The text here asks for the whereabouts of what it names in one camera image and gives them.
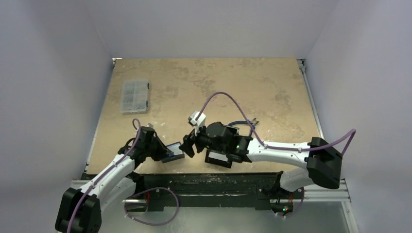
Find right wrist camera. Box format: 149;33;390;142
188;111;206;127

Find white card in tray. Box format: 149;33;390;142
208;152;228;162

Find blue card holder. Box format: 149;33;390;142
167;142;185;161

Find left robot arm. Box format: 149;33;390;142
55;126;170;233

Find clear plastic organizer box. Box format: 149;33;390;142
120;79;150;114

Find blue handled pliers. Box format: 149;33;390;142
228;118;259;136

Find black plastic tray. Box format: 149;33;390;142
205;122;239;168

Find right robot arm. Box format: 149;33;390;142
179;122;343;198

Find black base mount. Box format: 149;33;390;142
93;173;334;213

